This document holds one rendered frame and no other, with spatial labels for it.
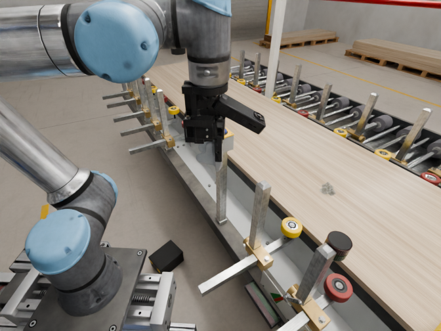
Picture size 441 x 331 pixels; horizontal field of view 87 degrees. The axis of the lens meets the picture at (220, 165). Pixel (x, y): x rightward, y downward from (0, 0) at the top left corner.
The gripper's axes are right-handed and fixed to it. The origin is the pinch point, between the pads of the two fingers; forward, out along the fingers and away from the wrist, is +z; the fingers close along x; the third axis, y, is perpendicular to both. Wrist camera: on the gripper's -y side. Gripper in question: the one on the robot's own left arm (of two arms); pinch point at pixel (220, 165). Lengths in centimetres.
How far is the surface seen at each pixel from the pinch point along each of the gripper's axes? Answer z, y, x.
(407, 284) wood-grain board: 42, -61, 6
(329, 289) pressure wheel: 41, -35, 9
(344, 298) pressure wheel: 41, -39, 11
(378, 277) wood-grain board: 42, -52, 4
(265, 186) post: 15.0, -13.5, -9.1
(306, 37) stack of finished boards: 108, -225, -790
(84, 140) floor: 132, 193, -210
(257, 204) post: 23.4, -11.9, -9.2
